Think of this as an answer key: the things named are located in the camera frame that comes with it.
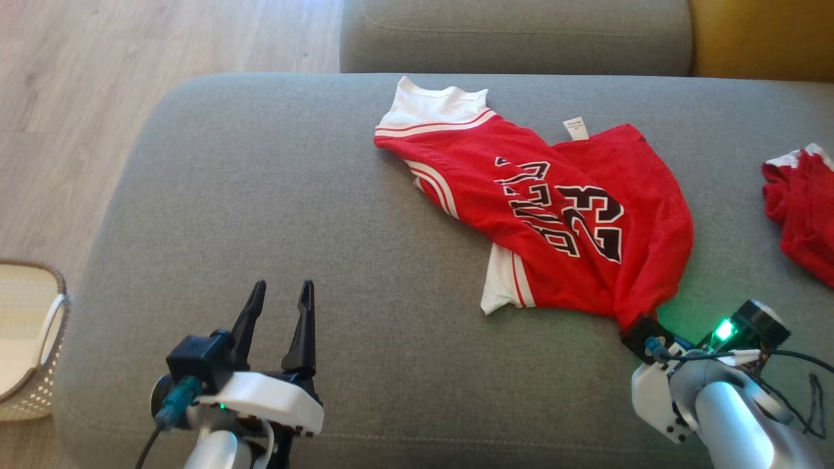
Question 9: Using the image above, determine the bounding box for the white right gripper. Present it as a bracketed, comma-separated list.
[630, 361, 695, 444]

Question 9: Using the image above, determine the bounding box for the red jersey with black lettering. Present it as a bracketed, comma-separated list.
[373, 76, 695, 334]

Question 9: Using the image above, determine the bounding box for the red garment with white trim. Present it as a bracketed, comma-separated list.
[760, 143, 834, 289]

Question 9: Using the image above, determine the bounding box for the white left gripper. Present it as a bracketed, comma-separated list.
[195, 280, 325, 438]

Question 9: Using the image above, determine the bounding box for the wide yellow sofa backrest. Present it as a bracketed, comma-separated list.
[689, 0, 834, 83]

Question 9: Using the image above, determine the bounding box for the cream perforated laundry basket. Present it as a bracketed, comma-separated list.
[0, 259, 70, 422]

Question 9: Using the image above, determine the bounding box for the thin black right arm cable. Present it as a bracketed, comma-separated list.
[644, 335, 834, 439]

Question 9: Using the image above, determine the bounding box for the grey sofa seat cushion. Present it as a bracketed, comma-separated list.
[51, 72, 834, 469]
[338, 0, 694, 78]

